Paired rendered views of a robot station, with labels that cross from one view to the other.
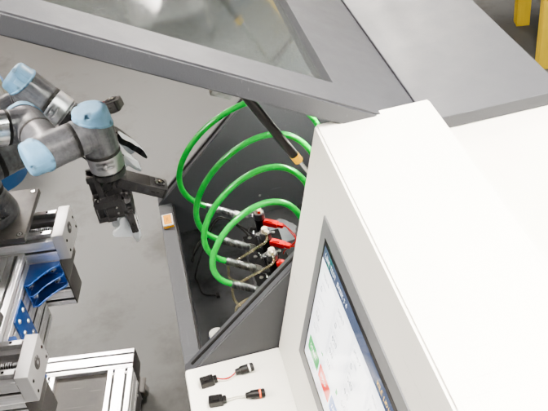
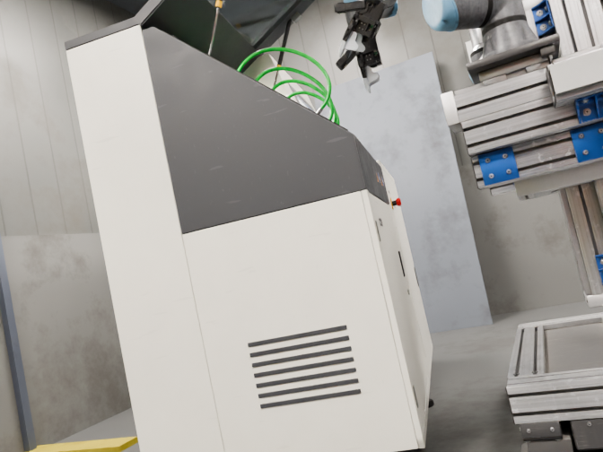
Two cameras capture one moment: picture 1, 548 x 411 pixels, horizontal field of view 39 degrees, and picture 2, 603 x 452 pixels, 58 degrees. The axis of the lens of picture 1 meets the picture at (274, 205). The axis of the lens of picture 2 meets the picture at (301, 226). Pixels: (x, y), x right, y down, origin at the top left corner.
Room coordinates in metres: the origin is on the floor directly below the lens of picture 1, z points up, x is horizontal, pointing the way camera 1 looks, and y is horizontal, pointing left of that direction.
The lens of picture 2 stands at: (3.33, 0.68, 0.61)
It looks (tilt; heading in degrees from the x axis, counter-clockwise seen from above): 4 degrees up; 200
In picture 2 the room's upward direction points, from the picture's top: 12 degrees counter-clockwise
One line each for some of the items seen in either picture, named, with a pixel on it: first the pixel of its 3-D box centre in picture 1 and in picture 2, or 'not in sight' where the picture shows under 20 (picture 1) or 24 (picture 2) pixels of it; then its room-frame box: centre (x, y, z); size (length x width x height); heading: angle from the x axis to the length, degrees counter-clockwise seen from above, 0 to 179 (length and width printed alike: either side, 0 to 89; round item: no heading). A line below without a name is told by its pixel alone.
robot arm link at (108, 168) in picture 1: (105, 161); not in sight; (1.38, 0.34, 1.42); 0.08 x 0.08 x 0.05
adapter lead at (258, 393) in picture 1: (236, 396); not in sight; (1.05, 0.14, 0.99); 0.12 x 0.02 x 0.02; 90
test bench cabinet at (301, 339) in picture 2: not in sight; (324, 327); (1.54, 0.01, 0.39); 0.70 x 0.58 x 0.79; 7
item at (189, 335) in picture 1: (183, 294); (369, 177); (1.51, 0.28, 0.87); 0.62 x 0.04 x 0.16; 7
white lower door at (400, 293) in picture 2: not in sight; (401, 298); (1.51, 0.29, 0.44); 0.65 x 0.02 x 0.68; 7
